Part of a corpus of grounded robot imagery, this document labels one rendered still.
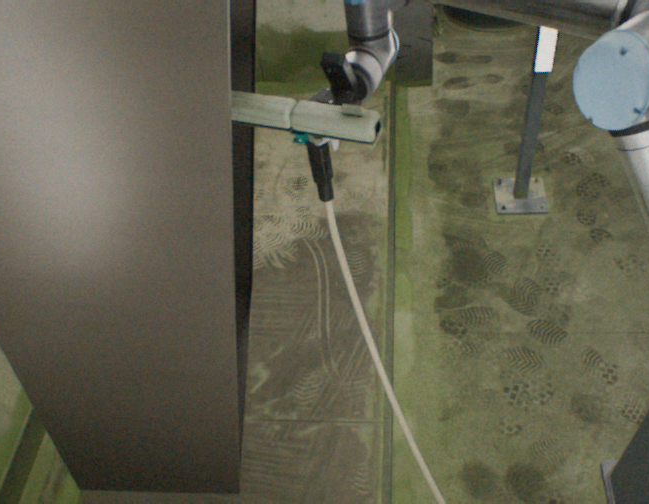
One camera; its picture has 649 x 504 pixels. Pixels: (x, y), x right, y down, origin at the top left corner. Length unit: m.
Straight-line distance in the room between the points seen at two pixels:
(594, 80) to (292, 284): 1.58
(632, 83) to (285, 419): 1.46
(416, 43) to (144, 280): 2.42
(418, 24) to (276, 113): 1.99
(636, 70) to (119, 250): 0.68
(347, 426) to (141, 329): 1.14
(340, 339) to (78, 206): 1.49
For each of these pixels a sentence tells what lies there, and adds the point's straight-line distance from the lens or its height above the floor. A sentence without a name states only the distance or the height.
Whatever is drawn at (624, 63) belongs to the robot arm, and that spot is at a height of 1.35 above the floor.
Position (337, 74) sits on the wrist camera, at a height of 1.18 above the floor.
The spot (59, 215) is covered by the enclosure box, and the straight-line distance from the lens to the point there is 0.78.
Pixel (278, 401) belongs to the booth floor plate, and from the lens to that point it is 2.04.
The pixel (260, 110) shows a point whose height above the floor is 1.17.
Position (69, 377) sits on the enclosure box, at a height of 1.00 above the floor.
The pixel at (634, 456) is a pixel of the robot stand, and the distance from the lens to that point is 1.78.
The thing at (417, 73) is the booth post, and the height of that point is 0.08.
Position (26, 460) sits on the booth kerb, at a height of 0.10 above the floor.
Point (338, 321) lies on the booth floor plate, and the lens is 2.18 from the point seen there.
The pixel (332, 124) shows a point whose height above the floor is 1.17.
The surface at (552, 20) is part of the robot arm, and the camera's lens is 1.15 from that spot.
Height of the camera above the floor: 1.81
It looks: 48 degrees down
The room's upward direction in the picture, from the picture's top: 10 degrees counter-clockwise
